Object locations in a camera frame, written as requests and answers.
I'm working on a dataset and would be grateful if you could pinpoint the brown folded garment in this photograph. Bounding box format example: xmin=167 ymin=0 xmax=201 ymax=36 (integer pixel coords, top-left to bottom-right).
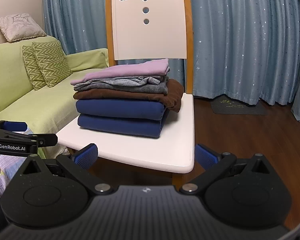
xmin=73 ymin=79 xmax=184 ymax=113

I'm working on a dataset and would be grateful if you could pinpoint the navy folded garment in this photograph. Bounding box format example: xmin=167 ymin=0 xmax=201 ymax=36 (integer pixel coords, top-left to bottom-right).
xmin=76 ymin=99 xmax=170 ymax=138

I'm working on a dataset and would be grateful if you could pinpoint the beige square cushion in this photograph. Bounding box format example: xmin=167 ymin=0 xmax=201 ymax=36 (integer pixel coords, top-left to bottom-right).
xmin=0 ymin=13 xmax=46 ymax=43

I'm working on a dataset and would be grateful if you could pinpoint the grey folded garment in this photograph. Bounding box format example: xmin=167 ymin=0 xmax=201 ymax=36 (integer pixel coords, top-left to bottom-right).
xmin=74 ymin=76 xmax=168 ymax=95

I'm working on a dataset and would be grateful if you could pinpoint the green zigzag pillow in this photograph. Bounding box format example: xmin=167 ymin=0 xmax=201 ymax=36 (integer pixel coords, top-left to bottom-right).
xmin=21 ymin=46 xmax=46 ymax=90
xmin=32 ymin=40 xmax=72 ymax=88

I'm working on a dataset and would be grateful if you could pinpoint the green zigzag pillow front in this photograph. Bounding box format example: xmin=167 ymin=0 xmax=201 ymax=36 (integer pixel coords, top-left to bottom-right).
xmin=32 ymin=40 xmax=72 ymax=88

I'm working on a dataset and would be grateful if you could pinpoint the blue starry curtain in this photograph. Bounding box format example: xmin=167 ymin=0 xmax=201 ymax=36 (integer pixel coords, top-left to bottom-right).
xmin=43 ymin=0 xmax=300 ymax=122

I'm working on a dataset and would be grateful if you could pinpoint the purple shirt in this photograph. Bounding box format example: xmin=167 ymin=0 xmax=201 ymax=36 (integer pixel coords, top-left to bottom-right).
xmin=70 ymin=59 xmax=169 ymax=86

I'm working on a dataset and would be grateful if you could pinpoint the green zigzag pillow rear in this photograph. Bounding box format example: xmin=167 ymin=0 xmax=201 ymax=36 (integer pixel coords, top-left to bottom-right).
xmin=21 ymin=46 xmax=46 ymax=90

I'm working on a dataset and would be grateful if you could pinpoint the dark floor mat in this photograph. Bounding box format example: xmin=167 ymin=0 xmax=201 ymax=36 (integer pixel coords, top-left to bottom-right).
xmin=210 ymin=99 xmax=267 ymax=115

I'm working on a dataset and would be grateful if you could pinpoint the checkered blue green sheet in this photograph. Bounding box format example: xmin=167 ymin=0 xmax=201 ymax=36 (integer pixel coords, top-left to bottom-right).
xmin=0 ymin=106 xmax=47 ymax=213

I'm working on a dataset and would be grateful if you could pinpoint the white wooden chair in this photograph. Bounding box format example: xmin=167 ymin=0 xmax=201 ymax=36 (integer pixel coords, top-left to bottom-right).
xmin=57 ymin=0 xmax=194 ymax=188

